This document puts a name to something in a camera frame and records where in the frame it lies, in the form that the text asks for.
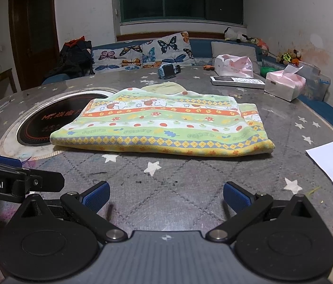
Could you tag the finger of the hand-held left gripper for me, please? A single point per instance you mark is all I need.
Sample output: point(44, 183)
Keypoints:
point(5, 160)
point(45, 182)

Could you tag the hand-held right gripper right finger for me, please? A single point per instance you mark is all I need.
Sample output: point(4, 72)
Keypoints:
point(237, 197)

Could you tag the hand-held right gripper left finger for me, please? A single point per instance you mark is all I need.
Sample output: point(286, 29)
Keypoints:
point(97, 197)

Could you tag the patterned children's pants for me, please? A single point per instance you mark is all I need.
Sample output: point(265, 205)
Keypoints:
point(160, 121)

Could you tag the grey star tablecloth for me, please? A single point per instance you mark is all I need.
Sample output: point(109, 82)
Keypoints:
point(184, 177)

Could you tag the round black induction cooktop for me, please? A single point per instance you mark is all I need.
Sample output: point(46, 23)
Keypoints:
point(45, 118)

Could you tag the flat white device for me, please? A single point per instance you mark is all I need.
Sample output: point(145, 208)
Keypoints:
point(237, 82)

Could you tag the pink tissue box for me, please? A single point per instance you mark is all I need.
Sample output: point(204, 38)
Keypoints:
point(284, 85)

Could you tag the brown wooden door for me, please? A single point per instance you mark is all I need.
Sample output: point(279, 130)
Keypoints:
point(33, 35)

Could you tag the green plastic item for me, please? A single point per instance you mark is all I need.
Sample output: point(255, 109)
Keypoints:
point(265, 71)

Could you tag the white pink tissue pack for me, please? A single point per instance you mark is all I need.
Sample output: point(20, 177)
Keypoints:
point(233, 65)

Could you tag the small orange toy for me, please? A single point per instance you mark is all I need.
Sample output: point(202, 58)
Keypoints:
point(208, 67)

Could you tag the clear plastic box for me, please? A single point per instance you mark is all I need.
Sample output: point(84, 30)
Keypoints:
point(315, 80)

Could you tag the grey pillow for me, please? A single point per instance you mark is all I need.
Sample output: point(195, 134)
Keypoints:
point(234, 48)

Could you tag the colourful plush toys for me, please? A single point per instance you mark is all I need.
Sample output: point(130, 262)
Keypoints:
point(289, 56)

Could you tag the butterfly print pillow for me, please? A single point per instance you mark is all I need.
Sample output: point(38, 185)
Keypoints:
point(142, 53)

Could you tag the blue sofa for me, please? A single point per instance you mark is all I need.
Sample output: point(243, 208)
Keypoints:
point(202, 48)

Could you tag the pink plush toy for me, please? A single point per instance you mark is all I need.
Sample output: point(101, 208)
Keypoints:
point(260, 45)

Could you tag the black white plush toy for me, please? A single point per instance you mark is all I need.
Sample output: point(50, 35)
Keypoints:
point(233, 34)

